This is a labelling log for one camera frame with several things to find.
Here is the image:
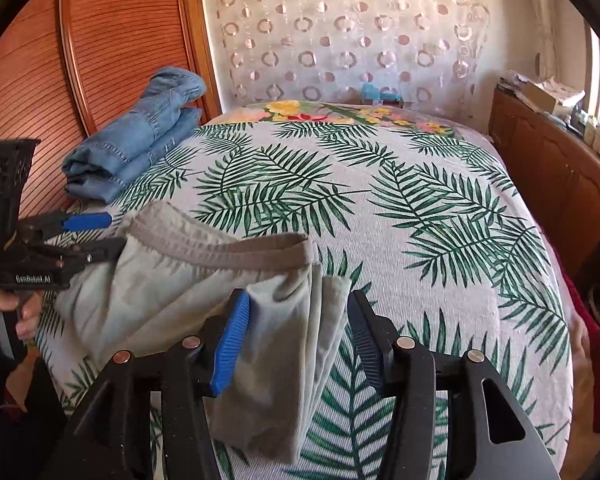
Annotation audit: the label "grey-green pants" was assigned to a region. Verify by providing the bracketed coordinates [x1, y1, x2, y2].
[55, 202, 351, 464]

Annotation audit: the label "person's left hand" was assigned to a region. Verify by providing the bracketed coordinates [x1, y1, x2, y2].
[0, 286, 45, 350]

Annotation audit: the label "folded blue denim jeans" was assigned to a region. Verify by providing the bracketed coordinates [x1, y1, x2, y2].
[61, 66, 207, 204]

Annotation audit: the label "palm leaf print bedspread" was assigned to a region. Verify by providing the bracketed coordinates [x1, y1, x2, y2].
[32, 109, 577, 480]

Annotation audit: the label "wooden louvered wardrobe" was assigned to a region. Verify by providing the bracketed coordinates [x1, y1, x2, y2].
[0, 0, 221, 217]

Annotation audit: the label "colourful floral blanket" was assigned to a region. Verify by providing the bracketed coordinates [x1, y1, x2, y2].
[211, 100, 466, 136]

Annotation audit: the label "blue toy at bedhead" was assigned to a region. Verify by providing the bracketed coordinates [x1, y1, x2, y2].
[361, 82, 402, 106]

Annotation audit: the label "long wooden side cabinet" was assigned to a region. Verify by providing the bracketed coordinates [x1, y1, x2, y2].
[486, 86, 600, 286]

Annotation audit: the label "sheer circle-pattern curtain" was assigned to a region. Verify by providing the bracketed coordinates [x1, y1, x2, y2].
[204, 0, 490, 122]

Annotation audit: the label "cardboard box on cabinet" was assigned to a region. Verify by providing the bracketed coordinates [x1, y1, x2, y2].
[521, 77, 586, 116]

